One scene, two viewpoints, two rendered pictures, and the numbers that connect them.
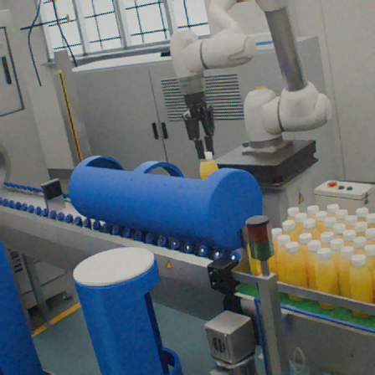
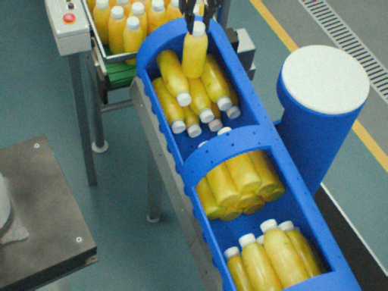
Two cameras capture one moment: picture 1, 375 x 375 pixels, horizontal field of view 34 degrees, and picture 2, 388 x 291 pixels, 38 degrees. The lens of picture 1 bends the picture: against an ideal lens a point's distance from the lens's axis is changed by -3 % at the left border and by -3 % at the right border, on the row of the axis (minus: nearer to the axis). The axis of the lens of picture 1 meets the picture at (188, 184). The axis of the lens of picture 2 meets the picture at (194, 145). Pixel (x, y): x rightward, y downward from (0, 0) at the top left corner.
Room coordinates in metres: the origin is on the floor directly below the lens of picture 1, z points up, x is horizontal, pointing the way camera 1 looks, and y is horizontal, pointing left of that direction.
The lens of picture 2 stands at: (3.19, 0.20, 2.36)
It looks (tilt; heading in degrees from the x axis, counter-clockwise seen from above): 57 degrees down; 193
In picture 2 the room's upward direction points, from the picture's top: 8 degrees clockwise
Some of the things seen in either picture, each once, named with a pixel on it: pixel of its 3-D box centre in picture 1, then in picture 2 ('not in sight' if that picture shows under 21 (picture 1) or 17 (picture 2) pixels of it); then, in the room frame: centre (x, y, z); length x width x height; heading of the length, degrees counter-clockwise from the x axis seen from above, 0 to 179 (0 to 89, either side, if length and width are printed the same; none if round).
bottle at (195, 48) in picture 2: (210, 179); (195, 51); (2.15, -0.08, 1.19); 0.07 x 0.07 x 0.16
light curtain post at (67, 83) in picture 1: (95, 198); not in sight; (3.38, 0.53, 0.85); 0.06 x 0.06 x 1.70; 40
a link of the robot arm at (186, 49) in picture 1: (189, 52); not in sight; (2.14, -0.09, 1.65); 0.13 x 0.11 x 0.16; 61
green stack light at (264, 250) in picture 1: (261, 246); not in sight; (1.50, -0.15, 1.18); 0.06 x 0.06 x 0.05
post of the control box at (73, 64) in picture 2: not in sight; (82, 120); (2.06, -0.53, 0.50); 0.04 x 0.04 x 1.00; 40
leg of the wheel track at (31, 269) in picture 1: (34, 282); not in sight; (3.62, 1.08, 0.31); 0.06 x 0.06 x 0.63; 40
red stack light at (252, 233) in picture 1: (259, 230); not in sight; (1.50, -0.15, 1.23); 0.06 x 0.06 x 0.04
